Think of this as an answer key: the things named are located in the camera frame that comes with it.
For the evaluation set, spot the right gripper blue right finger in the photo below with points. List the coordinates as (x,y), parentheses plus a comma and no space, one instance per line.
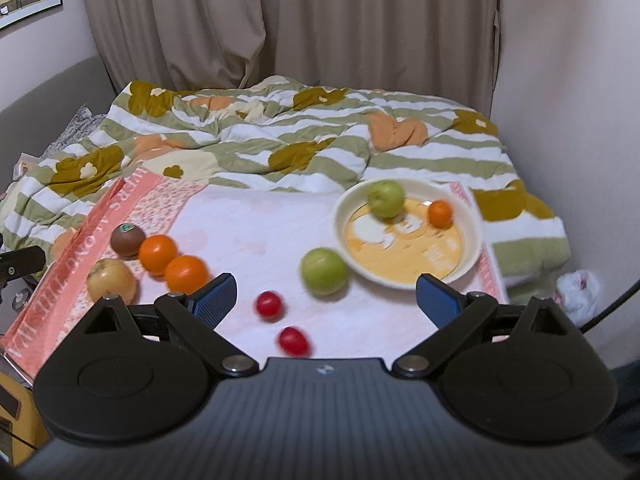
(457,317)

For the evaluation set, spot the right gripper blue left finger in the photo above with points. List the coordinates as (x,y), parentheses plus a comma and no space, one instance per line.
(194,318)

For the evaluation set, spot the red cherry tomato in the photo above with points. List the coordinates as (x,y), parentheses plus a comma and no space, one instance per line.
(269,305)
(294,343)

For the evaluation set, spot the large yellow-red apple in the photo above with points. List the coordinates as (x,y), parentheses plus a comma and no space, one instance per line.
(111,277)

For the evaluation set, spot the brown kiwi with sticker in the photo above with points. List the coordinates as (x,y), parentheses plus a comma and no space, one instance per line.
(126,240)

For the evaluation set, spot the small mandarin orange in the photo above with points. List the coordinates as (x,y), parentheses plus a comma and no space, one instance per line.
(440,214)

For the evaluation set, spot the green apple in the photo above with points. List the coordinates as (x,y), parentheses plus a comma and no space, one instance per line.
(323,271)
(386,199)

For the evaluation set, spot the cream bowl with cartoon print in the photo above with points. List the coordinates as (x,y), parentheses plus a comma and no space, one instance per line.
(394,253)

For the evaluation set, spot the small box on sofa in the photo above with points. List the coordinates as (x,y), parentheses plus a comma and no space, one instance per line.
(25,162)

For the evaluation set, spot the pink floral table cloth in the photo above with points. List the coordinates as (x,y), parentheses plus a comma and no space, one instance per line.
(259,238)

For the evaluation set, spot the white plastic bag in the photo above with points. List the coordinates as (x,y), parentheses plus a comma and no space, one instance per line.
(577,294)

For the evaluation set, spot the grey sofa backrest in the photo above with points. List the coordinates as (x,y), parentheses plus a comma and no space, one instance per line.
(36,119)

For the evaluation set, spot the grey patterned pillow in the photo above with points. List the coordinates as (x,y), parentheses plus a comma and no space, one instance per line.
(82,124)

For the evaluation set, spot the green striped floral blanket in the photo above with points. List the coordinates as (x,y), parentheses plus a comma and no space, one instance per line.
(281,135)

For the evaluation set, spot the beige curtain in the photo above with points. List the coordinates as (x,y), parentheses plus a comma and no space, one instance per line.
(441,47)

